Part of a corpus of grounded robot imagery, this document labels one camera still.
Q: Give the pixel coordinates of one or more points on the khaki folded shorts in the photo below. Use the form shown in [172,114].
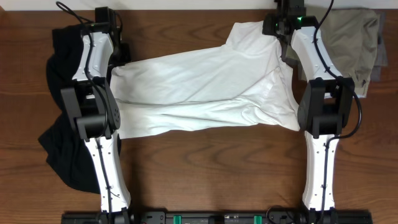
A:
[350,37]

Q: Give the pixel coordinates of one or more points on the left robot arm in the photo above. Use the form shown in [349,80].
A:
[95,116]

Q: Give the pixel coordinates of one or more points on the white t-shirt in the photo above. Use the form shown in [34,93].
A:
[244,82]

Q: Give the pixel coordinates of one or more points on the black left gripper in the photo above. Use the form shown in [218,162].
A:
[127,56]

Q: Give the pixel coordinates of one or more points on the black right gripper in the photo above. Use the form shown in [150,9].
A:
[266,25]

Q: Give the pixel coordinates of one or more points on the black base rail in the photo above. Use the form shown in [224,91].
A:
[274,215]

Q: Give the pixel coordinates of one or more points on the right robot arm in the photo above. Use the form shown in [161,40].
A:
[324,108]

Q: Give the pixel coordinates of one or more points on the grey folded garment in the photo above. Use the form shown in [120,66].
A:
[381,58]

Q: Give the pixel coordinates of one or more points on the black garment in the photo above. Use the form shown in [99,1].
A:
[67,154]

